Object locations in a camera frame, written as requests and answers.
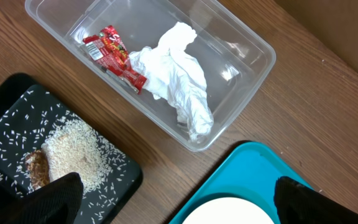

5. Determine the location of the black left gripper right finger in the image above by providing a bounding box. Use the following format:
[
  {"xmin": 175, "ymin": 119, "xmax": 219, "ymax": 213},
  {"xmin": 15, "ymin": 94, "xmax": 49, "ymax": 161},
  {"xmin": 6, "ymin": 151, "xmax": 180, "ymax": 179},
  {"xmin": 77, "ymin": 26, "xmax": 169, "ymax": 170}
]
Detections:
[{"xmin": 273, "ymin": 176, "xmax": 358, "ymax": 224}]

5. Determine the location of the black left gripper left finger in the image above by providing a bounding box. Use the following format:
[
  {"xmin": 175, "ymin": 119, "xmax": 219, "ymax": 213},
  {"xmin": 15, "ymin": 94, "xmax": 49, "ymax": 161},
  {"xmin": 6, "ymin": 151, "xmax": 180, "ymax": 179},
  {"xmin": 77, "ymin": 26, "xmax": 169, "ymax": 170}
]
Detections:
[{"xmin": 0, "ymin": 172, "xmax": 83, "ymax": 224}]

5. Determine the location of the brown food scrap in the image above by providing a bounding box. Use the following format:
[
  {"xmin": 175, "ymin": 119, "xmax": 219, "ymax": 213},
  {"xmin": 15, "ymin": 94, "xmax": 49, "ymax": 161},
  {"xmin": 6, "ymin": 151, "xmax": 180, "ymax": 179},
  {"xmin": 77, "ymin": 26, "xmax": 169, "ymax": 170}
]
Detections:
[{"xmin": 25, "ymin": 150, "xmax": 50, "ymax": 190}]

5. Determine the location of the pile of white rice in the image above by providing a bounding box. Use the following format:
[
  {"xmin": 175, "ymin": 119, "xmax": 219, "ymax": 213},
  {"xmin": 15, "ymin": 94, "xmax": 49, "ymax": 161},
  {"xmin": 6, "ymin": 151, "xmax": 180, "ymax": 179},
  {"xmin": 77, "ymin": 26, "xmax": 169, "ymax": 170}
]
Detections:
[{"xmin": 41, "ymin": 119, "xmax": 112, "ymax": 194}]

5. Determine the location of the large white plate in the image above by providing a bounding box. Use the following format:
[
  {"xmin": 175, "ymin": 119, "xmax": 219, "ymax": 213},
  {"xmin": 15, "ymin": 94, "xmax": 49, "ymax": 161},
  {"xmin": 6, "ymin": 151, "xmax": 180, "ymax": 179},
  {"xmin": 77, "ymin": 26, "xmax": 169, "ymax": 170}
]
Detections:
[{"xmin": 183, "ymin": 197, "xmax": 274, "ymax": 224}]

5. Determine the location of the red snack wrapper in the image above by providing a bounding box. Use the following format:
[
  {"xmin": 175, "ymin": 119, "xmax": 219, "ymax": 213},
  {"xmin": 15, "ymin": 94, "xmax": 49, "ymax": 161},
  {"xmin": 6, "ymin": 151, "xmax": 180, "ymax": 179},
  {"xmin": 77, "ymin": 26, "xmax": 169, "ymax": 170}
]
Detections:
[{"xmin": 83, "ymin": 25, "xmax": 147, "ymax": 94}]

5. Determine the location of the white napkin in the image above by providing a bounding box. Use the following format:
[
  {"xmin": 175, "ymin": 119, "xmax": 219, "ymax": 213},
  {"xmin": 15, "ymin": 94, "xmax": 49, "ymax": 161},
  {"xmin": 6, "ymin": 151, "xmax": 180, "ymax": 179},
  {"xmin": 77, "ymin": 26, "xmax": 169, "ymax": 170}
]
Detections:
[{"xmin": 129, "ymin": 22, "xmax": 214, "ymax": 142}]

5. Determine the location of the teal plastic tray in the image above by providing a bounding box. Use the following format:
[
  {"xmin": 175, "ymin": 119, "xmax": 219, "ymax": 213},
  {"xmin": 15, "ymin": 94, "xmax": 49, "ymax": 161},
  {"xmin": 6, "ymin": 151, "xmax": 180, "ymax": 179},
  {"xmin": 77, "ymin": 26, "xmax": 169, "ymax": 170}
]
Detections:
[{"xmin": 169, "ymin": 142, "xmax": 310, "ymax": 223}]

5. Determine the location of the black tray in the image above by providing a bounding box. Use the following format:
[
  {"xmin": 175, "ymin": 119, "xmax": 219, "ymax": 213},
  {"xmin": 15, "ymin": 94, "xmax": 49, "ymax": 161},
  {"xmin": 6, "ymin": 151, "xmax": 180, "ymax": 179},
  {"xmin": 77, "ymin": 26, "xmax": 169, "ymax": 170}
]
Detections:
[{"xmin": 0, "ymin": 73, "xmax": 143, "ymax": 223}]

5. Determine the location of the clear plastic bin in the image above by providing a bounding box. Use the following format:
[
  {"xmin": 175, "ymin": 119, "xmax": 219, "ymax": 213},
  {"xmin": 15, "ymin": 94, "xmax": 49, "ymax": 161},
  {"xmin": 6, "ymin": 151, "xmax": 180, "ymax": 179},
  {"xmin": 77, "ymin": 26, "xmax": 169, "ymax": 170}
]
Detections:
[{"xmin": 24, "ymin": 0, "xmax": 276, "ymax": 152}]

